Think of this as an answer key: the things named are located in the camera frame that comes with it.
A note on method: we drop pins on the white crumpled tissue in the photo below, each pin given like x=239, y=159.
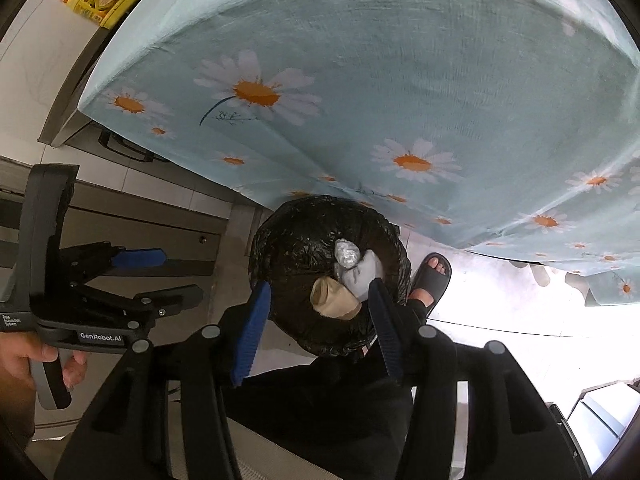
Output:
x=360, y=275

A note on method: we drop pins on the crumpled silver foil ball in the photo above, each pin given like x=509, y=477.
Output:
x=346, y=254

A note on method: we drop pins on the black slipper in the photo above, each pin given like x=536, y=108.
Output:
x=444, y=282

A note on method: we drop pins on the person's left hand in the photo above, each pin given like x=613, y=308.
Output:
x=17, y=355

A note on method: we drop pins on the grey kitchen cabinet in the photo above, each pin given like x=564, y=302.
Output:
x=150, y=220

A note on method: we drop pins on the trash bin with black bag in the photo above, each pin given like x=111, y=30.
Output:
x=295, y=255

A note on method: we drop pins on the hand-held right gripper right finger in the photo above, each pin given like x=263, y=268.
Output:
x=385, y=330

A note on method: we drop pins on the person's foot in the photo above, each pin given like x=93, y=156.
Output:
x=434, y=265

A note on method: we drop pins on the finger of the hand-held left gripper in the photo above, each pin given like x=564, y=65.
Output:
x=140, y=258
x=170, y=300

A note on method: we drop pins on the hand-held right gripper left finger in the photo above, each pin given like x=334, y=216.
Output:
x=252, y=330

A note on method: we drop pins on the beige crumpled paper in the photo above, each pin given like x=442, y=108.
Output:
x=332, y=300

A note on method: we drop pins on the grey white box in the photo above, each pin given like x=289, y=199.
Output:
x=595, y=410

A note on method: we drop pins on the light blue daisy tablecloth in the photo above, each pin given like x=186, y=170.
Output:
x=400, y=85

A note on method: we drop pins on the person's left forearm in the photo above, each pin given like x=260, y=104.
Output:
x=15, y=417

